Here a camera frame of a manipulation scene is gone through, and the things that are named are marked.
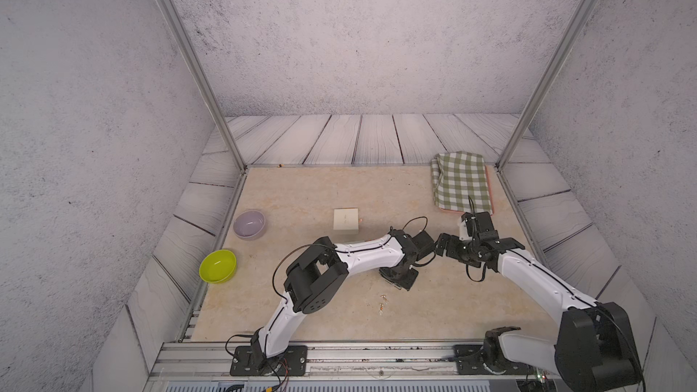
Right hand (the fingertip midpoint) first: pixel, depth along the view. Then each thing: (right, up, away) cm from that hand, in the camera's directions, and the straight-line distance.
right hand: (448, 248), depth 87 cm
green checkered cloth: (+14, +21, +28) cm, 38 cm away
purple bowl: (-68, +6, +13) cm, 69 cm away
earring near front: (-22, -17, -4) cm, 28 cm away
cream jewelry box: (-33, +8, +13) cm, 36 cm away
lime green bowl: (-75, -7, +4) cm, 76 cm away
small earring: (-21, -15, -2) cm, 25 cm away
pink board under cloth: (+24, +15, +23) cm, 37 cm away
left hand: (-14, -12, -2) cm, 19 cm away
